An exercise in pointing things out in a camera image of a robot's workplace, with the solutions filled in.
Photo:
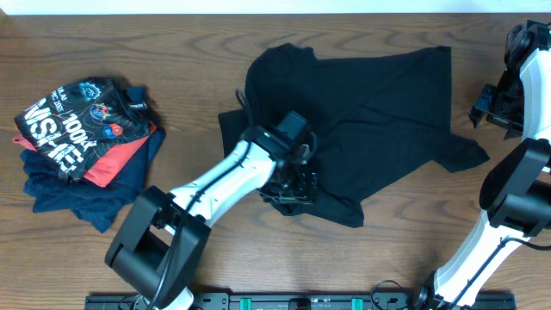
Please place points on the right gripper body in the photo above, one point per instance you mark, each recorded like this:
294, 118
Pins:
505, 102

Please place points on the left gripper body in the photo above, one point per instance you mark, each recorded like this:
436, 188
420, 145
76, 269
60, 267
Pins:
294, 190

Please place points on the black t-shirt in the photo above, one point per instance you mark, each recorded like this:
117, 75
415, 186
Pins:
375, 121

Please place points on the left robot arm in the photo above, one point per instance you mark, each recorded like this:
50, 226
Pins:
159, 245

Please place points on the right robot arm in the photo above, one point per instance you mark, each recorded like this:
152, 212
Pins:
515, 204

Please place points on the red folded shirt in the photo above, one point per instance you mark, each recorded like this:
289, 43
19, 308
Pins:
113, 161

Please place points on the navy blue folded shirt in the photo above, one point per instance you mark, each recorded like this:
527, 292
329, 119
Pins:
89, 202

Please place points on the black mounting rail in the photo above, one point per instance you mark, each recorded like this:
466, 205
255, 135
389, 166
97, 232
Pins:
224, 301

